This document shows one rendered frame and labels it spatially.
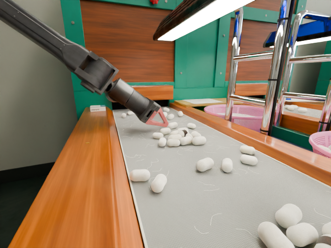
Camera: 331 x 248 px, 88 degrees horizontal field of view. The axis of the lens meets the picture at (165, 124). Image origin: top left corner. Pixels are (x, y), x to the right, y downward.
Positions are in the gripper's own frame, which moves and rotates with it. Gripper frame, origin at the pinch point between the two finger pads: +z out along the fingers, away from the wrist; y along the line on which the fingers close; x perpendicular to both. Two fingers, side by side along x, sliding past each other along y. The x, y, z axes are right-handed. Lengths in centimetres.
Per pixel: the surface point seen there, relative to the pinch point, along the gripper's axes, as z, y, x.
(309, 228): 0.4, -41.8, -1.2
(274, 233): -3.1, -41.2, 1.3
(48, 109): -40, 122, 54
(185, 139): 0.3, -14.0, -0.4
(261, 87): 52, 31, -51
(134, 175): -11.2, -25.4, 9.0
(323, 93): 212, 100, -158
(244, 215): -1.1, -36.7, 2.5
